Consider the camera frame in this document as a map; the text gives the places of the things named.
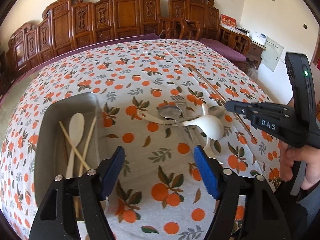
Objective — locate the metal fork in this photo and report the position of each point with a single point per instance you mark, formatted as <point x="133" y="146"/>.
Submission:
<point x="181" y="102"/>

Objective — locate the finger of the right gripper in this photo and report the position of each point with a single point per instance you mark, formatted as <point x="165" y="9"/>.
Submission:
<point x="238" y="107"/>

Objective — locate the white box on cabinet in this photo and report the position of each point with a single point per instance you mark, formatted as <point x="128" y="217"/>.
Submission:
<point x="259" y="38"/>

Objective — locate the cream plastic fork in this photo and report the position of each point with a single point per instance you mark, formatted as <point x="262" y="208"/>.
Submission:
<point x="144" y="115"/>

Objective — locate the grey utensil tray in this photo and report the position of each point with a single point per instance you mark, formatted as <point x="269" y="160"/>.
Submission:
<point x="53" y="149"/>

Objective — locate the white wall panel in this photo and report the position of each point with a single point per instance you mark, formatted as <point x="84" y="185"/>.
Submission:
<point x="272" y="54"/>

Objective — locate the white ladle spoon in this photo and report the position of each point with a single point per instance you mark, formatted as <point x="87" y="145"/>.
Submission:
<point x="210" y="125"/>

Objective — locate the cream spoon in tray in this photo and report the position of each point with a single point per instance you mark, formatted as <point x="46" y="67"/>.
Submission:
<point x="77" y="118"/>

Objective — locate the red card on shelf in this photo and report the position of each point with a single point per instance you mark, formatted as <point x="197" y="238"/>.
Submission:
<point x="227" y="21"/>

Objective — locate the orange print tablecloth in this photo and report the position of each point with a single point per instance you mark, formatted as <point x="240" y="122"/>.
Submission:
<point x="159" y="194"/>

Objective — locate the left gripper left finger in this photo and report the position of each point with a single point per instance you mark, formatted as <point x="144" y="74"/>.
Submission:
<point x="56" y="219"/>

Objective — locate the wooden armchair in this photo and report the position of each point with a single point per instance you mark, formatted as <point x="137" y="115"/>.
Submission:
<point x="179" y="28"/>

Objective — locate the metal spoon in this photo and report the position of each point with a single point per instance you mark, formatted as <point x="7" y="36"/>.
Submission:
<point x="173" y="112"/>

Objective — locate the person's right hand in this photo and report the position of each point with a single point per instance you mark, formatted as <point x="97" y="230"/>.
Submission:
<point x="307" y="154"/>

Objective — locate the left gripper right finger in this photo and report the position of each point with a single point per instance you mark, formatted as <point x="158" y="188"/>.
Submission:
<point x="263" y="216"/>

